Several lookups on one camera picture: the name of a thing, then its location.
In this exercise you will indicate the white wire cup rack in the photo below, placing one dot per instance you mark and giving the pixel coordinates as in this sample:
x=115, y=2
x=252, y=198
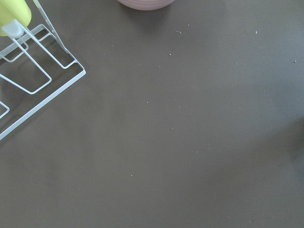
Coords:
x=34, y=69

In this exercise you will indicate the translucent cup on rack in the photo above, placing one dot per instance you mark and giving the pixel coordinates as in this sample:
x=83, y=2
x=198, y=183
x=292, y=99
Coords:
x=13, y=29

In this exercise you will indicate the yellow-green plastic cup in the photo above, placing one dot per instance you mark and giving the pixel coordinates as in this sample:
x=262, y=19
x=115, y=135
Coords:
x=14, y=9

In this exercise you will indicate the pink ribbed bowl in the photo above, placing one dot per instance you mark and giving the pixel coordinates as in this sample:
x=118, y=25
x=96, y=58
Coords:
x=146, y=4

